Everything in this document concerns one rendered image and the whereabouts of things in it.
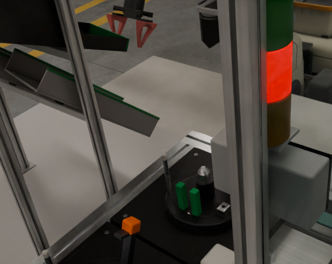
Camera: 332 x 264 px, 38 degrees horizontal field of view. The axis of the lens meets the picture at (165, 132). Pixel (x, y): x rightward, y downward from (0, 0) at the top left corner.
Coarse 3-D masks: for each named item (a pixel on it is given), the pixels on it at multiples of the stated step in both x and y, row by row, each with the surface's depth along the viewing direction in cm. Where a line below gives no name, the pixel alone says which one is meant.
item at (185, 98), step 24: (144, 72) 151; (168, 72) 149; (192, 72) 147; (144, 96) 138; (168, 96) 136; (192, 96) 135; (216, 96) 133; (168, 120) 126; (192, 120) 125; (216, 120) 123
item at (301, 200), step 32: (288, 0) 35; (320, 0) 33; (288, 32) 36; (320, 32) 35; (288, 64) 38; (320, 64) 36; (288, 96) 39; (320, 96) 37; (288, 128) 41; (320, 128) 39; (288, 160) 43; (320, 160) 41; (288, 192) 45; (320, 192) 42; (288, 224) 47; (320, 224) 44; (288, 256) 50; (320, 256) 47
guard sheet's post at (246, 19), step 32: (224, 0) 37; (256, 0) 37; (224, 32) 39; (256, 32) 38; (224, 64) 40; (256, 64) 40; (224, 96) 42; (256, 96) 41; (256, 128) 43; (256, 160) 45; (256, 192) 47; (256, 224) 49; (256, 256) 52
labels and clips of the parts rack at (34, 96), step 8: (0, 80) 100; (8, 88) 99; (16, 88) 96; (24, 88) 96; (32, 96) 94; (40, 96) 92; (48, 104) 91; (56, 104) 89; (64, 104) 88; (64, 112) 88; (72, 112) 86; (80, 112) 85
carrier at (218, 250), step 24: (192, 168) 91; (144, 192) 87; (168, 192) 82; (192, 192) 75; (216, 192) 82; (120, 216) 83; (144, 216) 82; (168, 216) 81; (192, 216) 78; (216, 216) 77; (144, 240) 78; (168, 240) 77; (192, 240) 76; (216, 240) 75
